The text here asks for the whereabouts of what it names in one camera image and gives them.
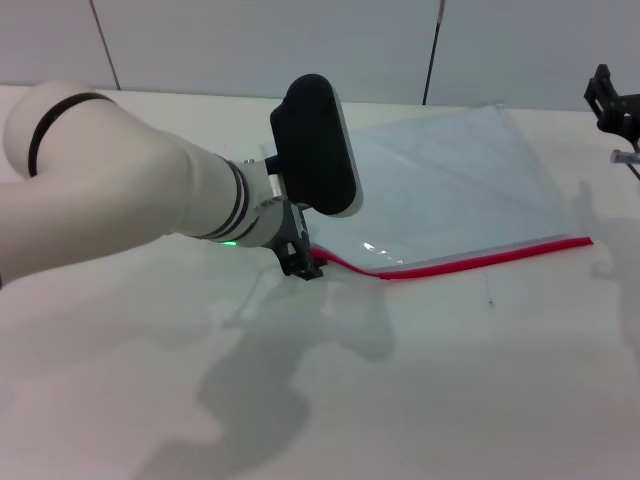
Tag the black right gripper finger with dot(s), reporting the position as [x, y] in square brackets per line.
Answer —
[612, 107]

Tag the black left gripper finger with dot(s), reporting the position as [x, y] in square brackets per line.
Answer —
[302, 265]

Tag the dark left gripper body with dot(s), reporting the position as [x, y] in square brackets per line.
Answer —
[297, 230]

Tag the clear red-zipper document bag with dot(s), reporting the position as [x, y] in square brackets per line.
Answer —
[450, 185]

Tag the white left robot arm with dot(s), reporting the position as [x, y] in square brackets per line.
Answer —
[125, 185]

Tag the thin black pole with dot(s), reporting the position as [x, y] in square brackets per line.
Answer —
[433, 55]

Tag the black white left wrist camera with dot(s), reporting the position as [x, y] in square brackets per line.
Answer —
[315, 150]

